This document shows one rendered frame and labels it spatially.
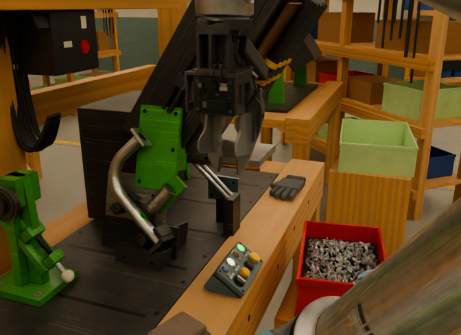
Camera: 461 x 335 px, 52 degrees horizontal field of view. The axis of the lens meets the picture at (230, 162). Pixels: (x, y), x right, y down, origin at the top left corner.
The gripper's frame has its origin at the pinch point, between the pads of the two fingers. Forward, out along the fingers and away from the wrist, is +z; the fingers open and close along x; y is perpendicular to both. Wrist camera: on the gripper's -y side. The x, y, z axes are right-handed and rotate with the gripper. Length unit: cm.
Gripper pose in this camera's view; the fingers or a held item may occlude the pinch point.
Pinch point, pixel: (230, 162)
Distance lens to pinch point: 68.3
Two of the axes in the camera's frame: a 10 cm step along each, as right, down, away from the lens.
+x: 9.4, 1.1, -3.3
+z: 0.0, 9.5, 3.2
